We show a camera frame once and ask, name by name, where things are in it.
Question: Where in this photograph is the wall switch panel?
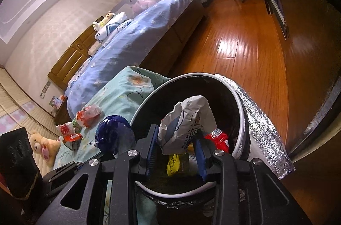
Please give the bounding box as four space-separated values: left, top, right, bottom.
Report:
40 81 51 99

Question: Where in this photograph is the yellow wrapper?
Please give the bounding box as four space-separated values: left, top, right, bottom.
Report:
166 154 179 176

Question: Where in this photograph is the orange red wrapper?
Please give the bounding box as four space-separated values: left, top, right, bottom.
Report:
76 104 102 128

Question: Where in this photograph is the red foil snack bag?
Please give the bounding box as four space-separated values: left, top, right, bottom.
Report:
205 128 230 153

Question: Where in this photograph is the cream teddy bear pink heart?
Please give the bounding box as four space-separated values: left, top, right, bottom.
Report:
28 130 62 168

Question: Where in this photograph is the wooden nightstand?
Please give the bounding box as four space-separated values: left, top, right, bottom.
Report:
53 96 72 126

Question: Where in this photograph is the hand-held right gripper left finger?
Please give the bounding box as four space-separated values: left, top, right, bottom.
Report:
35 124 160 225

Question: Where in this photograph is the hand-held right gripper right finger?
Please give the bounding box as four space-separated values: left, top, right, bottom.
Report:
193 135 313 225

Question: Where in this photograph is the red white carton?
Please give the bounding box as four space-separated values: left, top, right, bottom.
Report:
62 133 82 151

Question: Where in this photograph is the blue white printed pillow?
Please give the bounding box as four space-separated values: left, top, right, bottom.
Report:
68 56 94 87

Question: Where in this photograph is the bed with blue sheet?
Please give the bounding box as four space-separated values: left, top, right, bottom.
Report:
64 0 205 119

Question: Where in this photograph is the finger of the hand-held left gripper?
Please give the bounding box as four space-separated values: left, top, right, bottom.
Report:
43 161 82 189

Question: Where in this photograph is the black glossy cabinet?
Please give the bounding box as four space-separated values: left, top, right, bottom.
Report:
246 0 341 162

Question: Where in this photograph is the folded blue white quilt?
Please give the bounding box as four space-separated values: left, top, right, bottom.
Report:
94 11 134 46

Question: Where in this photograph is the cream louvered closet door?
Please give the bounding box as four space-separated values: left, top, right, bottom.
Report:
0 68 58 159

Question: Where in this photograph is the pink plush toy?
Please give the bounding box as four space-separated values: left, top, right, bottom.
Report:
132 0 156 14

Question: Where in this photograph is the silver insulated foil bag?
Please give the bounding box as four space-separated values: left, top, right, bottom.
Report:
214 73 296 180

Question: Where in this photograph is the small beige pillow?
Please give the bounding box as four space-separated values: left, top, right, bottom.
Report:
88 41 103 55

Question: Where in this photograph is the wooden bed headboard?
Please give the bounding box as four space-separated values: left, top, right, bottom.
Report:
47 16 107 91

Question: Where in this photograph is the dark blue plastic bag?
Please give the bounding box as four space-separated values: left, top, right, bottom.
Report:
95 115 136 155

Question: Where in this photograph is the white printed snack bag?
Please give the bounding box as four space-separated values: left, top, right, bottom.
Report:
157 95 217 156

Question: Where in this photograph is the turquoise floral tablecloth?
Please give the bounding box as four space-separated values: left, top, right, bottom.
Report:
52 66 172 225

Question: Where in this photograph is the red white candy wrapper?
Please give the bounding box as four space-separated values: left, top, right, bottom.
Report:
56 122 78 135

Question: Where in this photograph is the yellow white plush toy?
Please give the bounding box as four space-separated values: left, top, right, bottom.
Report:
92 11 117 31

